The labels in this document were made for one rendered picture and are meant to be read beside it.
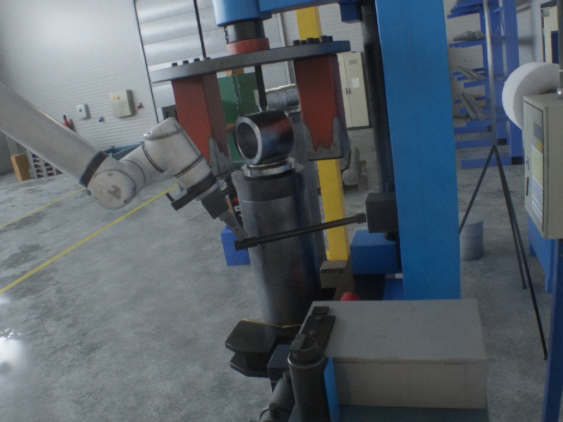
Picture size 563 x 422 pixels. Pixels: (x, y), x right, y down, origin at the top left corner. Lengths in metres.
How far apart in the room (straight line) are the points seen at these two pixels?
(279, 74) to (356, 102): 2.22
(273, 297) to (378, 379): 0.56
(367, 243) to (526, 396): 1.50
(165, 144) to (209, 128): 0.32
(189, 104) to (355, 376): 0.89
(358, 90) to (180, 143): 10.45
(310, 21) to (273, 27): 8.54
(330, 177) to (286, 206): 2.69
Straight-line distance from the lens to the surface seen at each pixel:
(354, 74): 11.47
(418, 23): 1.21
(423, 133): 1.22
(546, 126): 1.44
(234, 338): 1.49
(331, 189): 4.06
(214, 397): 2.93
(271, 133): 1.34
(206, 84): 1.43
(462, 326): 1.07
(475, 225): 4.05
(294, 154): 2.76
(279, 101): 2.73
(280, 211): 1.35
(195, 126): 1.44
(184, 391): 3.05
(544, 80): 1.75
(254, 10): 1.34
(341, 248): 4.23
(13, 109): 1.09
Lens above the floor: 1.77
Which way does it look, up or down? 17 degrees down
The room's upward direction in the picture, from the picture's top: 9 degrees counter-clockwise
